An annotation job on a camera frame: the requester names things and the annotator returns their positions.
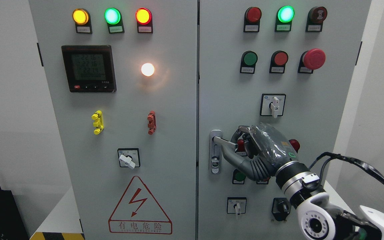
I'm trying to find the white glowing lamp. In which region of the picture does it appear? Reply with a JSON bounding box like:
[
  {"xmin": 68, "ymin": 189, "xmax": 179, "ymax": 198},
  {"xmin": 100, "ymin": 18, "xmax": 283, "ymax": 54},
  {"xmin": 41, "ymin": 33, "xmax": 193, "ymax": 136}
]
[{"xmin": 141, "ymin": 63, "xmax": 155, "ymax": 77}]

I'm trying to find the red terminal clip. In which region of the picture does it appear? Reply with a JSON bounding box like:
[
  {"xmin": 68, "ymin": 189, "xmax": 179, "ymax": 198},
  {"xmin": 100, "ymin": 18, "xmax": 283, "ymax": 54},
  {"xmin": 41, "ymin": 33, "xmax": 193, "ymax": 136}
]
[{"xmin": 147, "ymin": 111, "xmax": 156, "ymax": 135}]

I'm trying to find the silver door handle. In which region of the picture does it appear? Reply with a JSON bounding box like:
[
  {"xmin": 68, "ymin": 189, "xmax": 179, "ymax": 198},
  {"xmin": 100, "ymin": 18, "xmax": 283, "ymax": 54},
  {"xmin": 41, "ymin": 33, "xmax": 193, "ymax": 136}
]
[{"xmin": 209, "ymin": 129, "xmax": 228, "ymax": 174}]

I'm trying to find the black digital power meter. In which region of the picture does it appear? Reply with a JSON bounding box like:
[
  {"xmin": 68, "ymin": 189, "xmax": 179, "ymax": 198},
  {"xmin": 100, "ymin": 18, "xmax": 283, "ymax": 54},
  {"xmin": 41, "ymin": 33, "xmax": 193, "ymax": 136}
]
[{"xmin": 61, "ymin": 45, "xmax": 116, "ymax": 93}]

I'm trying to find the red-orange indicator light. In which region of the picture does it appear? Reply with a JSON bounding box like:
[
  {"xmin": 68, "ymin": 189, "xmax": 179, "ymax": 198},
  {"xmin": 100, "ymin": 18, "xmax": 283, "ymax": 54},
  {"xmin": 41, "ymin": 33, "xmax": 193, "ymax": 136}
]
[{"xmin": 135, "ymin": 7, "xmax": 153, "ymax": 34}]

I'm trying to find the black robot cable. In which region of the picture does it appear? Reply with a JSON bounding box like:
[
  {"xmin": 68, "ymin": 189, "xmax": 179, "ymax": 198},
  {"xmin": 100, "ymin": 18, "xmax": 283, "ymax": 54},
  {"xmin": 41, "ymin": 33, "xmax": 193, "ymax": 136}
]
[{"xmin": 309, "ymin": 152, "xmax": 384, "ymax": 214}]

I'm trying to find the red indicator light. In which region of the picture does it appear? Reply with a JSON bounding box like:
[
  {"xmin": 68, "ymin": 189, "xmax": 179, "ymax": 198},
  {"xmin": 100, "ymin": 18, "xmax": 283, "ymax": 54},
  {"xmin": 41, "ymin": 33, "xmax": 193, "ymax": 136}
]
[
  {"xmin": 236, "ymin": 139, "xmax": 247, "ymax": 157},
  {"xmin": 289, "ymin": 139, "xmax": 300, "ymax": 152},
  {"xmin": 243, "ymin": 7, "xmax": 262, "ymax": 32}
]

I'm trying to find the grey right cabinet door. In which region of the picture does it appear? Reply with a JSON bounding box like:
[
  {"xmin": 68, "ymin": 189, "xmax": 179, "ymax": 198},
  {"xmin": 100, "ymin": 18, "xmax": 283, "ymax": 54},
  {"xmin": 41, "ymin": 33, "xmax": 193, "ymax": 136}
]
[{"xmin": 197, "ymin": 0, "xmax": 371, "ymax": 240}]

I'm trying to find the grey left cabinet door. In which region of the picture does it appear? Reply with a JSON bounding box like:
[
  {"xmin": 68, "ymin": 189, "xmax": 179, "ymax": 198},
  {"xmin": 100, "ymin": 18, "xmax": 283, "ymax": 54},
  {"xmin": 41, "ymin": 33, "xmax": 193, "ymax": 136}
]
[{"xmin": 29, "ymin": 0, "xmax": 198, "ymax": 240}]

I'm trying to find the green indicator light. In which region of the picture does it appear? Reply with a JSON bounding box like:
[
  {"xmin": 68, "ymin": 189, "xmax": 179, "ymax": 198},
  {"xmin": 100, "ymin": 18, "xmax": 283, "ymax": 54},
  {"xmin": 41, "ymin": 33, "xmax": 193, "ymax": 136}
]
[
  {"xmin": 274, "ymin": 5, "xmax": 295, "ymax": 32},
  {"xmin": 105, "ymin": 8, "xmax": 124, "ymax": 34}
]

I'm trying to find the white rotary switch left door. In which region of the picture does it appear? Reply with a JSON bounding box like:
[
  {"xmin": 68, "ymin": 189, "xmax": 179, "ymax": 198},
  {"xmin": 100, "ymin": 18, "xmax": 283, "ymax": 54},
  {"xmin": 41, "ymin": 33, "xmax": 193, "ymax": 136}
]
[{"xmin": 117, "ymin": 148, "xmax": 141, "ymax": 170}]

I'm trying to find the red push button lower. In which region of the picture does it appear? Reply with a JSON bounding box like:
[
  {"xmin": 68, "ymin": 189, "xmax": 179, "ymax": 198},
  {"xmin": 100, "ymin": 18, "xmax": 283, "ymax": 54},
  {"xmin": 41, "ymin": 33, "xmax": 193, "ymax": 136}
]
[{"xmin": 256, "ymin": 180, "xmax": 269, "ymax": 184}]

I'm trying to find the red emergency stop button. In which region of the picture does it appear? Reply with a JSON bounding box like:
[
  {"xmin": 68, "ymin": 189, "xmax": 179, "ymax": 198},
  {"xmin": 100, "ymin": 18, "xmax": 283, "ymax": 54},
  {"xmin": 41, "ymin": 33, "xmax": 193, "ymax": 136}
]
[{"xmin": 297, "ymin": 48, "xmax": 326, "ymax": 74}]

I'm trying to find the yellow indicator light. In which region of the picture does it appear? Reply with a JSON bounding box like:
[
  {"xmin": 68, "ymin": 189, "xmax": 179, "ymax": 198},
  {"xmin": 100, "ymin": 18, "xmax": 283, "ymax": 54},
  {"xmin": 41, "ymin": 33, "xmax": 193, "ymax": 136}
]
[{"xmin": 72, "ymin": 9, "xmax": 92, "ymax": 34}]

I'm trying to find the red indicator light top right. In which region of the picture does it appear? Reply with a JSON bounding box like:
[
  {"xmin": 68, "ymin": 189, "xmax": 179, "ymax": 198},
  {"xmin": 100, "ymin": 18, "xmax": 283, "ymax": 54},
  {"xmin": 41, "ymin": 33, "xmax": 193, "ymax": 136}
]
[{"xmin": 243, "ymin": 7, "xmax": 262, "ymax": 32}]

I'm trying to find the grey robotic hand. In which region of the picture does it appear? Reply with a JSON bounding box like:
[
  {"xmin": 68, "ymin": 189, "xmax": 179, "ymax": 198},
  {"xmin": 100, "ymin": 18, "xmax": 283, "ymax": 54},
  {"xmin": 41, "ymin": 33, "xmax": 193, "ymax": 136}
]
[{"xmin": 213, "ymin": 123, "xmax": 296, "ymax": 181}]

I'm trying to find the red push button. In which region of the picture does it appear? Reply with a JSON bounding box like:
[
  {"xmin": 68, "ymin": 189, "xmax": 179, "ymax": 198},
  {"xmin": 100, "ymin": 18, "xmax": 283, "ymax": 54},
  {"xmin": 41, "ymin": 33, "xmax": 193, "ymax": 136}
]
[
  {"xmin": 269, "ymin": 50, "xmax": 289, "ymax": 74},
  {"xmin": 256, "ymin": 180, "xmax": 269, "ymax": 184}
]

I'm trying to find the green push button lower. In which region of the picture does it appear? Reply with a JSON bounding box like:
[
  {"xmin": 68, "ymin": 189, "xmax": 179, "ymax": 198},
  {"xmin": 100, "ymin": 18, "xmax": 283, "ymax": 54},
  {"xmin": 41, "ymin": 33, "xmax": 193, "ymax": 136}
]
[{"xmin": 232, "ymin": 169, "xmax": 247, "ymax": 184}]

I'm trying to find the red push button upper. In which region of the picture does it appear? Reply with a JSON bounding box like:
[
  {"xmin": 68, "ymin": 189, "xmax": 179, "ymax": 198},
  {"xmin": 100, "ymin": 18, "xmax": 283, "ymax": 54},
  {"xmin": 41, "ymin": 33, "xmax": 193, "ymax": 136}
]
[{"xmin": 269, "ymin": 50, "xmax": 289, "ymax": 74}]

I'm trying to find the green push button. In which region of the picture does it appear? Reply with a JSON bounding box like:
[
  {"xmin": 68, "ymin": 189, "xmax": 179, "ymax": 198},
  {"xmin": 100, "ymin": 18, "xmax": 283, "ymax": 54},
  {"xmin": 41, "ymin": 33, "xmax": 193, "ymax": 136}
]
[
  {"xmin": 240, "ymin": 51, "xmax": 258, "ymax": 74},
  {"xmin": 232, "ymin": 169, "xmax": 247, "ymax": 184}
]

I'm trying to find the white rotary switch upper right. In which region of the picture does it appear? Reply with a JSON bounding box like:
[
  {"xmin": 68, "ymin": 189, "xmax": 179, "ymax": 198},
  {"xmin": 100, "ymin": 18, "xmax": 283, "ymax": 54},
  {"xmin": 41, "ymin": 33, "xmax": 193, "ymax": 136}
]
[{"xmin": 260, "ymin": 94, "xmax": 286, "ymax": 118}]

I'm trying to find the black box with antenna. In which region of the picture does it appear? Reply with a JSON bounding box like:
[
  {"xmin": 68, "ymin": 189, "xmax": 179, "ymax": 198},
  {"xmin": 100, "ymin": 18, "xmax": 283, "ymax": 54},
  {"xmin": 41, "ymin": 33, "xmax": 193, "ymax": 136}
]
[{"xmin": 0, "ymin": 186, "xmax": 29, "ymax": 240}]

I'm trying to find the red indicator light middle left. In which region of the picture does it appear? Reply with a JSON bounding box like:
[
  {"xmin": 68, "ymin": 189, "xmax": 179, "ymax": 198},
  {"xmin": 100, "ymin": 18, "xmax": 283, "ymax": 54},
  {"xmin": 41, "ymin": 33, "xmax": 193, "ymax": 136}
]
[{"xmin": 236, "ymin": 139, "xmax": 247, "ymax": 157}]

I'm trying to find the grey cabinet door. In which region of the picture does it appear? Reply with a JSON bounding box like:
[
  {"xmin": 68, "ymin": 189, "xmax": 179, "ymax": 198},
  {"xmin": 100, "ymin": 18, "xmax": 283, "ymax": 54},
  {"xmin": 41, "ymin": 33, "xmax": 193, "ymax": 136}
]
[
  {"xmin": 29, "ymin": 0, "xmax": 198, "ymax": 240},
  {"xmin": 197, "ymin": 0, "xmax": 371, "ymax": 240}
]

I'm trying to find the white rotary switch lower right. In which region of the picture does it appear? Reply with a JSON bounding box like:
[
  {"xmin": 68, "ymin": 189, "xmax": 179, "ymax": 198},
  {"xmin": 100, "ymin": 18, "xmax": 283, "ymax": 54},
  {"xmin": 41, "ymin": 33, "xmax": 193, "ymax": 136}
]
[{"xmin": 226, "ymin": 197, "xmax": 247, "ymax": 220}]

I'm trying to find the green indicator light top right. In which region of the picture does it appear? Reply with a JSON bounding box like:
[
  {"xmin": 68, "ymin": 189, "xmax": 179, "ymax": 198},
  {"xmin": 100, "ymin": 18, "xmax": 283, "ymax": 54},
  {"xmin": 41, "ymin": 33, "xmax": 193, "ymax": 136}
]
[{"xmin": 274, "ymin": 5, "xmax": 295, "ymax": 32}]

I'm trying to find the red electric warning sticker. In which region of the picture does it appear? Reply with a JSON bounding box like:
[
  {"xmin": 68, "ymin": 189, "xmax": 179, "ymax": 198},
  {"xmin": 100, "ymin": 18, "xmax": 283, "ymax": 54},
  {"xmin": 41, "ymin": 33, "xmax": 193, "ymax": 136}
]
[{"xmin": 108, "ymin": 176, "xmax": 173, "ymax": 235}]

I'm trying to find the dark red buzzer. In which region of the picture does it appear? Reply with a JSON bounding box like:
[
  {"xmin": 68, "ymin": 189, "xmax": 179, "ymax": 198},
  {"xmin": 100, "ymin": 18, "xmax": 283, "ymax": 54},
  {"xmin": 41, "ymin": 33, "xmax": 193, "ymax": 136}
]
[{"xmin": 305, "ymin": 6, "xmax": 328, "ymax": 32}]

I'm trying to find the green indicator light top left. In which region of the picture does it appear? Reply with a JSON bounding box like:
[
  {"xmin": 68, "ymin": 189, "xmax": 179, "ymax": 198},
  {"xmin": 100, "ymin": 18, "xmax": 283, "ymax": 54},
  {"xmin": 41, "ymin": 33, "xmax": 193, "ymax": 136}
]
[{"xmin": 105, "ymin": 8, "xmax": 124, "ymax": 34}]

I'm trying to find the white rotary switch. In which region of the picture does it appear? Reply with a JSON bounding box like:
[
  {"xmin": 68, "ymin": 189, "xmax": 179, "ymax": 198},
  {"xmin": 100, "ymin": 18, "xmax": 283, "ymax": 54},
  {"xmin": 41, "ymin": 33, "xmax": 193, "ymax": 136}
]
[
  {"xmin": 226, "ymin": 197, "xmax": 247, "ymax": 220},
  {"xmin": 260, "ymin": 94, "xmax": 286, "ymax": 118}
]

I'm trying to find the red indicator light middle right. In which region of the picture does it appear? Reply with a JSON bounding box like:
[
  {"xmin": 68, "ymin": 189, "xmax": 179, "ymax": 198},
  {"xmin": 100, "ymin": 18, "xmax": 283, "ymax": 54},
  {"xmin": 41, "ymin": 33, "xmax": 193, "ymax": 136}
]
[{"xmin": 289, "ymin": 139, "xmax": 300, "ymax": 152}]

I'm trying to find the green push button upper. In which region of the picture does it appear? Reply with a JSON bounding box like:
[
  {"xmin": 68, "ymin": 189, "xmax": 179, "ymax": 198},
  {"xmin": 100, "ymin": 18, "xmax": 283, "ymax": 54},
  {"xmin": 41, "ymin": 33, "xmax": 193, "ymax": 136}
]
[{"xmin": 240, "ymin": 51, "xmax": 258, "ymax": 74}]

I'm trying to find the black selector knob switch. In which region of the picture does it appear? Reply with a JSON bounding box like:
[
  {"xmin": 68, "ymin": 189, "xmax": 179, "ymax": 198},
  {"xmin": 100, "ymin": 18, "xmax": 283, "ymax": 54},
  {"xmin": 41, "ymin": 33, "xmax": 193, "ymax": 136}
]
[{"xmin": 271, "ymin": 197, "xmax": 291, "ymax": 222}]

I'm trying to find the yellow terminal clip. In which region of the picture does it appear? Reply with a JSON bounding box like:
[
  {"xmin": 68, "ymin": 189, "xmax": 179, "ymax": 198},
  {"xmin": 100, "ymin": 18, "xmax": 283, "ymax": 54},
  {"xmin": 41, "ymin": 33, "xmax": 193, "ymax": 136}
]
[{"xmin": 91, "ymin": 110, "xmax": 104, "ymax": 135}]

